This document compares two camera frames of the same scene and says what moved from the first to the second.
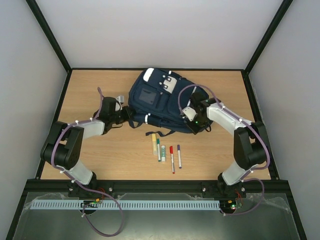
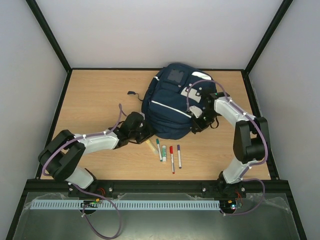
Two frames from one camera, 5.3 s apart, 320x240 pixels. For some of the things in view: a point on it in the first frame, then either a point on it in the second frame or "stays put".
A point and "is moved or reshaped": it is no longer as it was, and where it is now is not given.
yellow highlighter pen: (154, 144) is moved or reshaped
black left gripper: (128, 116) to (149, 133)
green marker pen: (158, 149) stays put
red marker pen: (171, 149) stays put
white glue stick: (163, 158) stays put
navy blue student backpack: (158, 96) is moved or reshaped
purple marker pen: (179, 156) stays put
